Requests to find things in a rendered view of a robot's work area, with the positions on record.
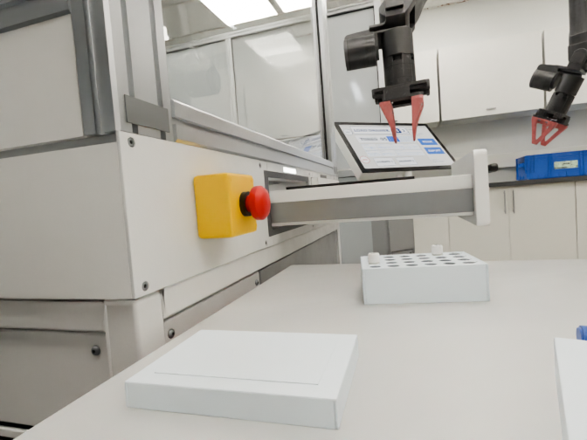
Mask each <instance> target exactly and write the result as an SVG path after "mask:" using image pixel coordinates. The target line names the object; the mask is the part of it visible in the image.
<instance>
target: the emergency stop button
mask: <svg viewBox="0 0 587 440"><path fill-rule="evenodd" d="M245 206H246V208H247V210H248V212H251V214H252V217H253V218H254V219H256V220H265V219H266V217H267V216H268V215H269V213H270V209H271V201H270V196H269V194H268V191H267V190H266V189H265V188H264V187H263V186H261V185H260V186H254V187H252V189H251V191H250V194H249V196H247V197H246V199H245Z"/></svg>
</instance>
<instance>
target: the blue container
mask: <svg viewBox="0 0 587 440"><path fill-rule="evenodd" d="M515 163H516V180H518V181H524V180H535V179H547V178H558V177H570V176H581V175H587V150H578V151H569V152H560V153H550V154H541V155H525V156H523V157H520V158H517V159H515Z"/></svg>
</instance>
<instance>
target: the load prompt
mask: <svg viewBox="0 0 587 440"><path fill-rule="evenodd" d="M350 128H351V130H352V132H353V133H354V134H392V132H391V130H390V127H350ZM396 131H397V134H410V133H409V132H408V131H407V129H406V128H405V127H396Z"/></svg>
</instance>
